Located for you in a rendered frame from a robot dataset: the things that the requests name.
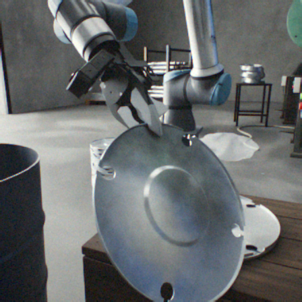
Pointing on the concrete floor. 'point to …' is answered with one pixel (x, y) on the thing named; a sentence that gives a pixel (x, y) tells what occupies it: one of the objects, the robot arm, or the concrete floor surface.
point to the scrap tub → (21, 226)
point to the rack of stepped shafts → (160, 67)
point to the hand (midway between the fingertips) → (152, 133)
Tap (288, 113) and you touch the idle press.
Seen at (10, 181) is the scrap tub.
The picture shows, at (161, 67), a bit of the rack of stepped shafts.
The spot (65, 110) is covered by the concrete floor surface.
